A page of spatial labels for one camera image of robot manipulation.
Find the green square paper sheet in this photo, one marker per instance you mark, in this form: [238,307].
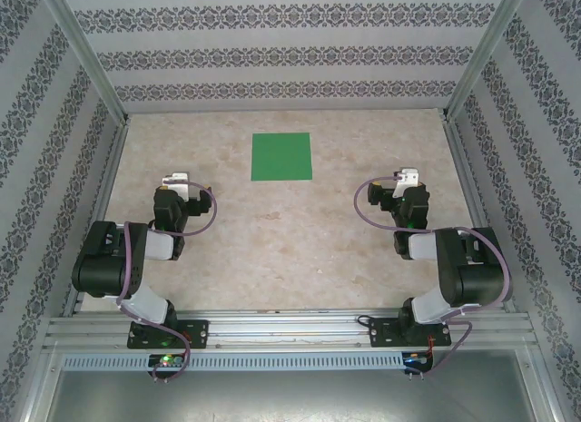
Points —
[281,156]

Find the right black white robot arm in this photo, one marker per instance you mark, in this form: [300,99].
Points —
[476,277]

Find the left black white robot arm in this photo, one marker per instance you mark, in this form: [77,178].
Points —
[100,267]

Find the grey metal sheet panel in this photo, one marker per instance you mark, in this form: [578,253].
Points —
[290,395]

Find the left controller board with lights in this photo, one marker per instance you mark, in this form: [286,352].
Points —
[165,360]

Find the controller board with lights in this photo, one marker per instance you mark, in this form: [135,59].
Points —
[165,360]
[415,359]

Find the right controller board with lights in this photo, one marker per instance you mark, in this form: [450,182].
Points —
[415,359]

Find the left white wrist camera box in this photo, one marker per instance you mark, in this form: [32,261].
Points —
[179,186]

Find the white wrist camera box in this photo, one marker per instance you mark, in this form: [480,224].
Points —
[179,186]
[406,179]

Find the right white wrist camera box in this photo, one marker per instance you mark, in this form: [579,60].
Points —
[406,179]

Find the right aluminium side rail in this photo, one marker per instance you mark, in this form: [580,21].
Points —
[463,168]

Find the aluminium side rail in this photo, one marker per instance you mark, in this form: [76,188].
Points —
[463,168]
[112,168]

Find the left aluminium side rail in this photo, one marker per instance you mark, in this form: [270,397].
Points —
[112,168]

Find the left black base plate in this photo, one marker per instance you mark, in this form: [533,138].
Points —
[197,333]

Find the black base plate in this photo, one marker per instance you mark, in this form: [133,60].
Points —
[381,333]
[197,333]

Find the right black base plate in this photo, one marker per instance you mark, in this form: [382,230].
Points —
[381,333]

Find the right aluminium frame post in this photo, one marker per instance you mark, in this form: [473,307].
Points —
[481,54]

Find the aluminium frame post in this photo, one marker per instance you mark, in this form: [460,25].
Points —
[87,54]
[481,54]

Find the left aluminium frame post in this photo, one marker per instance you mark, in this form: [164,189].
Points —
[87,54]

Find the aluminium mounting rail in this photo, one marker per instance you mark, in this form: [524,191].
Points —
[290,329]

